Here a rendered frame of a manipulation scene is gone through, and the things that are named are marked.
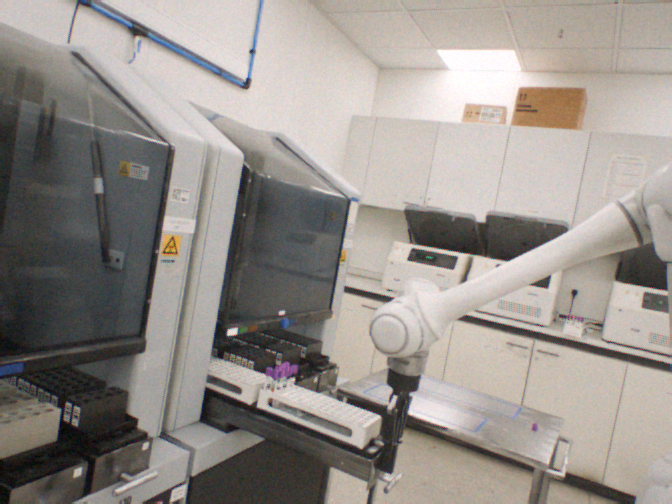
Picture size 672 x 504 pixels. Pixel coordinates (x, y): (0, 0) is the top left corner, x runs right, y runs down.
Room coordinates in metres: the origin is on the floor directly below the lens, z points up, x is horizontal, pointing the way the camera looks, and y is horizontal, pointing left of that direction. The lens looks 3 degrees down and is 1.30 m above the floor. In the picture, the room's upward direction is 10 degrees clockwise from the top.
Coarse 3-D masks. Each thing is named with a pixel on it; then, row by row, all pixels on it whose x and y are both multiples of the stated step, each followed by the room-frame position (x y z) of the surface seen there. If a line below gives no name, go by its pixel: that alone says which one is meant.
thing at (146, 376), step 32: (96, 64) 1.19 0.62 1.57; (128, 96) 1.14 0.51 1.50; (160, 128) 1.09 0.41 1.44; (192, 128) 1.18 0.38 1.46; (192, 160) 1.13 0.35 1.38; (192, 192) 1.15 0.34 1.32; (160, 256) 1.09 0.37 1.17; (160, 288) 1.10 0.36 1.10; (160, 320) 1.12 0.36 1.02; (160, 352) 1.13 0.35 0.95; (128, 384) 1.08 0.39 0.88; (160, 384) 1.14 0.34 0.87; (160, 416) 1.16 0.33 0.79; (160, 448) 1.12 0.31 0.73; (160, 480) 1.06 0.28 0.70
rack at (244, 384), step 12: (216, 360) 1.42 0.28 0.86; (216, 372) 1.32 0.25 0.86; (228, 372) 1.33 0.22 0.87; (240, 372) 1.35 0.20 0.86; (252, 372) 1.37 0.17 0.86; (216, 384) 1.39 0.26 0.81; (228, 384) 1.40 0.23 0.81; (240, 384) 1.28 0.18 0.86; (252, 384) 1.27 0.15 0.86; (264, 384) 1.31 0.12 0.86; (240, 396) 1.28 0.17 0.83; (252, 396) 1.27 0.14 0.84
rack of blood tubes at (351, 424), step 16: (288, 400) 1.22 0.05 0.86; (304, 400) 1.23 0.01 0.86; (320, 400) 1.26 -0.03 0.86; (336, 400) 1.27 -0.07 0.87; (288, 416) 1.21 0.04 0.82; (304, 416) 1.26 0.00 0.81; (320, 416) 1.18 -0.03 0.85; (336, 416) 1.16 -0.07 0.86; (352, 416) 1.18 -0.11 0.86; (368, 416) 1.20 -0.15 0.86; (320, 432) 1.17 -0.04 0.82; (336, 432) 1.21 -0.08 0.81; (352, 432) 1.14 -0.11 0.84; (368, 432) 1.15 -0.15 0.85
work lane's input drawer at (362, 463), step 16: (208, 400) 1.30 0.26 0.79; (224, 400) 1.29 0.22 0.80; (224, 416) 1.27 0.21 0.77; (240, 416) 1.25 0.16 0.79; (256, 416) 1.23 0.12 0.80; (272, 416) 1.22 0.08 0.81; (256, 432) 1.23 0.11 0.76; (272, 432) 1.21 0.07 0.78; (288, 432) 1.19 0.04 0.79; (304, 432) 1.18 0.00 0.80; (288, 448) 1.19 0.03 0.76; (304, 448) 1.17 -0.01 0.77; (320, 448) 1.15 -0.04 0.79; (336, 448) 1.13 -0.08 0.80; (352, 448) 1.13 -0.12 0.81; (368, 448) 1.13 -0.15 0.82; (336, 464) 1.13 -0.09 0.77; (352, 464) 1.11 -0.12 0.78; (368, 464) 1.09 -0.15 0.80; (368, 480) 1.09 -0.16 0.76; (384, 480) 1.14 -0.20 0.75
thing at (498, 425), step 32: (352, 384) 1.57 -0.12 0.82; (384, 384) 1.63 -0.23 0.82; (448, 384) 1.77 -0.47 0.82; (416, 416) 1.39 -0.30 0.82; (448, 416) 1.43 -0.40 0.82; (480, 416) 1.48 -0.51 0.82; (512, 416) 1.54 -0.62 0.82; (544, 416) 1.59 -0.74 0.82; (512, 448) 1.28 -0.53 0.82; (544, 448) 1.32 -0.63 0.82; (544, 480) 1.60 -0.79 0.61
